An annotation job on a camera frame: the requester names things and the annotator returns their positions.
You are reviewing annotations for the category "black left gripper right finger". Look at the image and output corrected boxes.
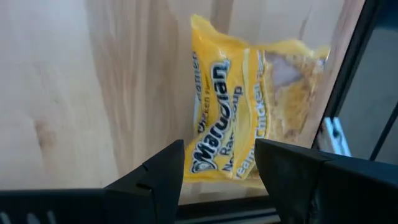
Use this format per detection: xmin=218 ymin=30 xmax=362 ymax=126
xmin=254 ymin=138 xmax=398 ymax=224

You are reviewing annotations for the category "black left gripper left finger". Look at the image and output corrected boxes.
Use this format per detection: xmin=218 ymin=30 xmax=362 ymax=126
xmin=0 ymin=139 xmax=186 ymax=224

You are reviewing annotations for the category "yellow Maruchan chicken ramen packet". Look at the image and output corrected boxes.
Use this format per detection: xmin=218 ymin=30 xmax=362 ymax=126
xmin=182 ymin=14 xmax=331 ymax=190

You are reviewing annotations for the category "silver corner bracket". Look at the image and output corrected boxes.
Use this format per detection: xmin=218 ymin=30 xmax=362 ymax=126
xmin=322 ymin=116 xmax=353 ymax=157

